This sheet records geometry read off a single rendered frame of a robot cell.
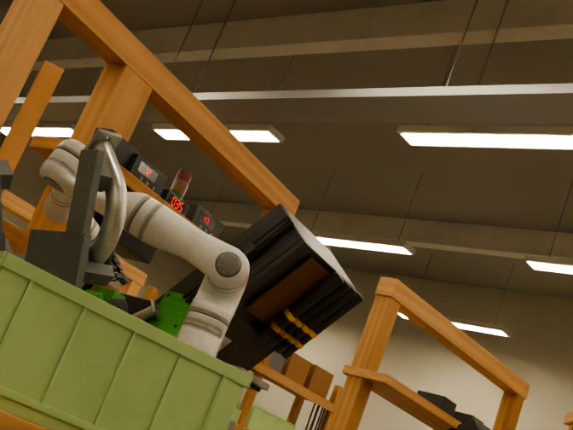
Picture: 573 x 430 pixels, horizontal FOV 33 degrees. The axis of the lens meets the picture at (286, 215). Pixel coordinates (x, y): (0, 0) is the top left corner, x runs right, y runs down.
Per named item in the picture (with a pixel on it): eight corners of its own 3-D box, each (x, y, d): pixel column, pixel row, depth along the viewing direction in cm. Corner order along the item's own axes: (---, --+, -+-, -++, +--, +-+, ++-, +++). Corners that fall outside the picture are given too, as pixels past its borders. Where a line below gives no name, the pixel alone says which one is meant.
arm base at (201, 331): (205, 407, 198) (235, 332, 203) (181, 394, 191) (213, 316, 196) (171, 397, 203) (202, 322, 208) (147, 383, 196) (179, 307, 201)
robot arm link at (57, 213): (38, 212, 240) (39, 197, 227) (63, 188, 243) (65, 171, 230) (60, 230, 240) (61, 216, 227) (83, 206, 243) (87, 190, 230)
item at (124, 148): (133, 174, 286) (142, 153, 288) (103, 149, 274) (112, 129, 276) (116, 171, 289) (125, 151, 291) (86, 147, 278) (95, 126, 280)
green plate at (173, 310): (172, 374, 266) (209, 314, 276) (159, 357, 260) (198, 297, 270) (142, 364, 273) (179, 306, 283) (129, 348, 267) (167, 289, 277)
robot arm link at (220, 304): (216, 250, 212) (186, 321, 206) (216, 238, 203) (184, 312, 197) (255, 265, 211) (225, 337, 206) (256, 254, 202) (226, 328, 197)
